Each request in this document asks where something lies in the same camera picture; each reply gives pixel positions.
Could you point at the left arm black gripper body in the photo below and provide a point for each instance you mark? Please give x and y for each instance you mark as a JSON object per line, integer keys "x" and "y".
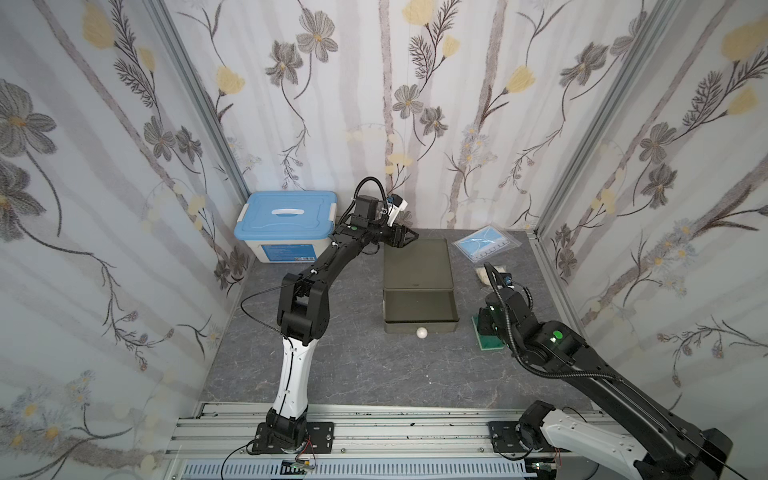
{"x": 394, "y": 234}

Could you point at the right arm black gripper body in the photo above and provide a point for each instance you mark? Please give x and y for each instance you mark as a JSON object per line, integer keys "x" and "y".
{"x": 489, "y": 321}

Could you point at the green scouring sponge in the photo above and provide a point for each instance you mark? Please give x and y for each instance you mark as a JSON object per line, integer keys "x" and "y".
{"x": 486, "y": 342}

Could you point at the olive green drawer cabinet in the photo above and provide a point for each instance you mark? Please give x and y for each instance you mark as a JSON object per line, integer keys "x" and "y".
{"x": 418, "y": 288}

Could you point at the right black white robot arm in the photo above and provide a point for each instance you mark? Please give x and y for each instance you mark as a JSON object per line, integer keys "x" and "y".
{"x": 655, "y": 443}

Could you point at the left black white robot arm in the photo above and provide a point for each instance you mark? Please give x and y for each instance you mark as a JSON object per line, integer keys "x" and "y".
{"x": 304, "y": 306}

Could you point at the bag of cream latex gloves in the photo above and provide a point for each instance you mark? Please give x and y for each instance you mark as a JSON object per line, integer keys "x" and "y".
{"x": 483, "y": 277}

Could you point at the bag of blue face masks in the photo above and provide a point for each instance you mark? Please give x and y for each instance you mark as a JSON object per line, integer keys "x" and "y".
{"x": 485, "y": 243}

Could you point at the blue lidded storage box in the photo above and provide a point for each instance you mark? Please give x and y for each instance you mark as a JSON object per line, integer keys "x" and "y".
{"x": 287, "y": 226}

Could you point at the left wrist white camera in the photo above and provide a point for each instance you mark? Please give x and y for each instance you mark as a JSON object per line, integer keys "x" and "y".
{"x": 394, "y": 206}

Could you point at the wrist white camera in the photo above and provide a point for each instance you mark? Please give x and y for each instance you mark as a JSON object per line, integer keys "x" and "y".
{"x": 504, "y": 280}
{"x": 394, "y": 206}

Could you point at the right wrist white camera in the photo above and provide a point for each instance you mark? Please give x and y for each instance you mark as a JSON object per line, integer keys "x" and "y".
{"x": 504, "y": 280}

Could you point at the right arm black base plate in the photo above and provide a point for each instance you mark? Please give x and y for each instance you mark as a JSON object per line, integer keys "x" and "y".
{"x": 512, "y": 437}

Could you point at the white slotted cable duct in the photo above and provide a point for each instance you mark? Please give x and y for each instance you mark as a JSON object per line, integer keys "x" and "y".
{"x": 386, "y": 468}

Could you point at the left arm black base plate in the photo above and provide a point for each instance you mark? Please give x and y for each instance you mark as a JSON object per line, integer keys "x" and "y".
{"x": 318, "y": 439}

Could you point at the aluminium corner frame post left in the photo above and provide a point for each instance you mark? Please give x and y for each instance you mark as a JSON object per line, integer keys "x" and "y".
{"x": 163, "y": 23}

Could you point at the aluminium corner frame post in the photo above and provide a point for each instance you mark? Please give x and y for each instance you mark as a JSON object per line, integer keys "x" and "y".
{"x": 648, "y": 39}
{"x": 163, "y": 23}

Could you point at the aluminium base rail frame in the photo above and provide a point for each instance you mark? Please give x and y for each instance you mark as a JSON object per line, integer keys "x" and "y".
{"x": 223, "y": 431}

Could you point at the aluminium corner frame post right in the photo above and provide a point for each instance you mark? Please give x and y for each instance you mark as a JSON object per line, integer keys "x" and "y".
{"x": 648, "y": 39}

